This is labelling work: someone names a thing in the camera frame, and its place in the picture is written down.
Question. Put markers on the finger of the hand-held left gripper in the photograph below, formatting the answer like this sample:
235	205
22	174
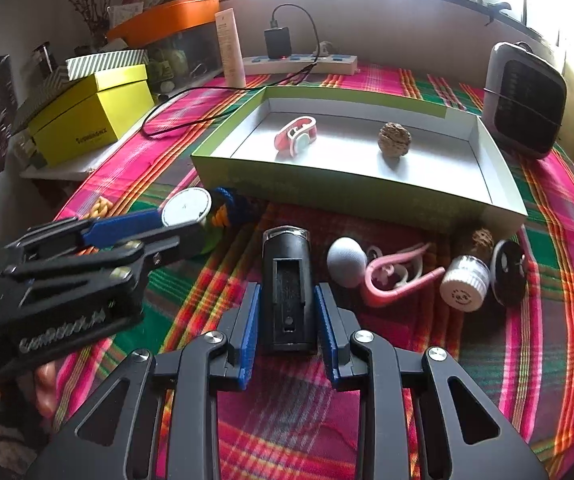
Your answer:
127	225
177	245

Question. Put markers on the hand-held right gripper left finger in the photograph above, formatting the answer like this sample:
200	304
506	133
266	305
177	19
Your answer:
249	335

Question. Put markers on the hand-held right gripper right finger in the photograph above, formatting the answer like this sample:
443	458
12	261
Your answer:
327	335

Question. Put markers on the white and green spool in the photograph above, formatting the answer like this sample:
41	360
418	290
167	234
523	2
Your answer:
187	207

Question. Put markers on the grey egg-shaped ball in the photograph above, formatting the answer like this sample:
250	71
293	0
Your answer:
346	262

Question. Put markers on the black rectangular device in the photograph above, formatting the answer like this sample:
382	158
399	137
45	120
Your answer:
287	260

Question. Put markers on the shallow green cardboard box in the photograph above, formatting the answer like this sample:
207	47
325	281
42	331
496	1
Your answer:
342	195

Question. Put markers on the small white jar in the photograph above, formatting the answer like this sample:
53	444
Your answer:
464	287

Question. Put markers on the black round disc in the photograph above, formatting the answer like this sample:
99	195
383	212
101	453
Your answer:
509	280

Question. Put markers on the person's left hand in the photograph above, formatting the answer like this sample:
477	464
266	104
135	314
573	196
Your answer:
47	387

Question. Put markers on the yellow braided knot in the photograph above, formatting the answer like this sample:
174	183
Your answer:
101	207

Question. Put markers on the yellow box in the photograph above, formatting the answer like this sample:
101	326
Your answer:
92	115

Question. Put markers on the pink and white clip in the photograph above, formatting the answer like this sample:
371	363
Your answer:
294	137

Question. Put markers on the striped box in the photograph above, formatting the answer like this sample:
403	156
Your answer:
107	62

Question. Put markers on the walnut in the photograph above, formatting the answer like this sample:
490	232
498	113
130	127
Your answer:
483	242
395	139

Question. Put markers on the white tube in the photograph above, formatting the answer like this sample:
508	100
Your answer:
231	50

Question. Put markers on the storage bin with orange lid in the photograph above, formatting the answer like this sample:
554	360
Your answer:
167	17

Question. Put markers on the white power strip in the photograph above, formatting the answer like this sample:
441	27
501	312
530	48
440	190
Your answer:
307	64

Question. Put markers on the plaid tablecloth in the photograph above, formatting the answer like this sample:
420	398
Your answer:
542	270

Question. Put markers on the black charger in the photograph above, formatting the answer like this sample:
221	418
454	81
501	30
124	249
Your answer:
278	42

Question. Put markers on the grey space heater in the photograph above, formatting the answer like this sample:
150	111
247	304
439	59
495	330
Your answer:
524	100

